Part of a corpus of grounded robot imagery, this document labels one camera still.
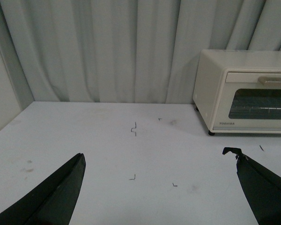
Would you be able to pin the cream oven door with handle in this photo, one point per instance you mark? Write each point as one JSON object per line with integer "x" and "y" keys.
{"x": 250, "y": 102}

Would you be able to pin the white curtain backdrop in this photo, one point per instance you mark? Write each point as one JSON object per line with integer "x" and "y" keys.
{"x": 120, "y": 51}

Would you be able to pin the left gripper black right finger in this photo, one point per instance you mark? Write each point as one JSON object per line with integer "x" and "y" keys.
{"x": 261, "y": 187}

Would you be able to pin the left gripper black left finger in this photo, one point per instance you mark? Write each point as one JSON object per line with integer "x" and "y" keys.
{"x": 53, "y": 201}

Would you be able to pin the cream toaster oven body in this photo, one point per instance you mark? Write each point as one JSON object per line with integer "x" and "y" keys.
{"x": 214, "y": 65}

